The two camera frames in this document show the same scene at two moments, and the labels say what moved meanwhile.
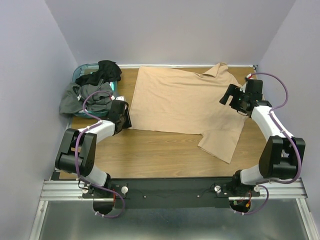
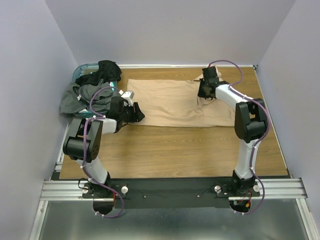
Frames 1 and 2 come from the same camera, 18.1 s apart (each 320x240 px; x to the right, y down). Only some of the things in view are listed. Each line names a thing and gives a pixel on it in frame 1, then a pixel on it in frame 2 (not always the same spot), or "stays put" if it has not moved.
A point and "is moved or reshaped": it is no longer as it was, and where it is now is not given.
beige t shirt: (177, 101) is moved or reshaped
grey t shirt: (73, 96) stays put
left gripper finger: (128, 122) → (139, 114)
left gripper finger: (119, 124) → (133, 116)
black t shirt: (107, 70) stays put
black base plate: (170, 192) stays put
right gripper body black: (243, 97) → (201, 91)
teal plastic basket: (86, 69) stays put
